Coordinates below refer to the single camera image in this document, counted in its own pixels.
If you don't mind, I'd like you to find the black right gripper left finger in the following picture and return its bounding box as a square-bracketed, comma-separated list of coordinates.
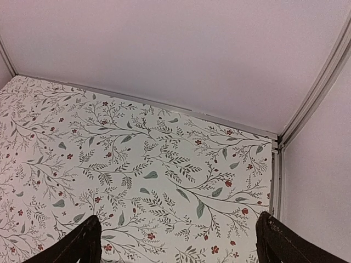
[25, 215, 102, 263]

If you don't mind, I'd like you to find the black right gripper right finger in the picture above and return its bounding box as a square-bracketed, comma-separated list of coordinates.
[256, 211, 346, 263]

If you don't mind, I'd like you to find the floral patterned table mat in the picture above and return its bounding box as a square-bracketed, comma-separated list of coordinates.
[1, 76, 272, 262]

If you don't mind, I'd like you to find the right aluminium frame post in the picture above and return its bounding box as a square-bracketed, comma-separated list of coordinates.
[278, 18, 350, 150]

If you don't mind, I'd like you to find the aluminium frame post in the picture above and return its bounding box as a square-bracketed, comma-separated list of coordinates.
[278, 18, 350, 150]
[0, 39, 18, 77]

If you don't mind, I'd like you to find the left aluminium frame post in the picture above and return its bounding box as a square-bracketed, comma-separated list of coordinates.
[0, 39, 18, 77]

